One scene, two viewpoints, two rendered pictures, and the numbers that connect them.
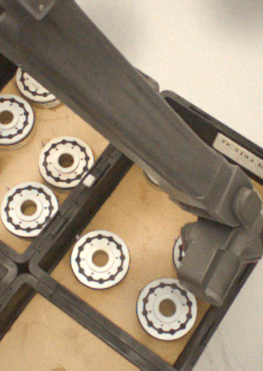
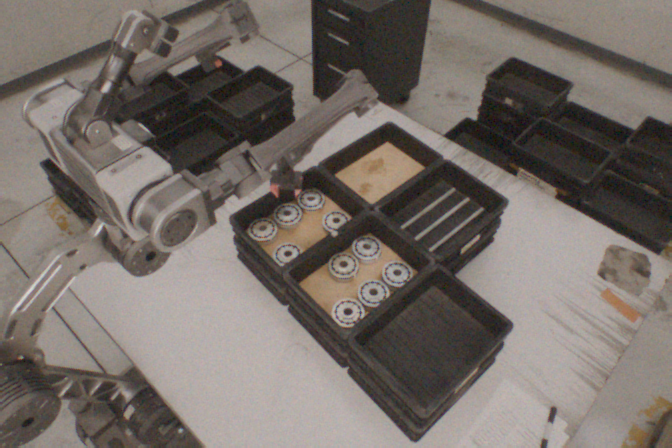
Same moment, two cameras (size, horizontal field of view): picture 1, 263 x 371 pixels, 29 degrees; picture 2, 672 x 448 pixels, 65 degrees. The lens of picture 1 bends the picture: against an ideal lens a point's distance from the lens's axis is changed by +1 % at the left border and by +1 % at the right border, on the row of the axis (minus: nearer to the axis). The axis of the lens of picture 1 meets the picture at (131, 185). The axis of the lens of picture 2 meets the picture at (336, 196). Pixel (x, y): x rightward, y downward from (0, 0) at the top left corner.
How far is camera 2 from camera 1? 1.49 m
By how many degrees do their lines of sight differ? 60
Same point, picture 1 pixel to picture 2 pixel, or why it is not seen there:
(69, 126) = (337, 291)
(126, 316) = (329, 205)
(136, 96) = not seen: hidden behind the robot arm
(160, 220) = (301, 237)
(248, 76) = (207, 336)
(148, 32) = (263, 384)
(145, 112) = not seen: hidden behind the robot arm
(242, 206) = not seen: hidden behind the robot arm
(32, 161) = (362, 276)
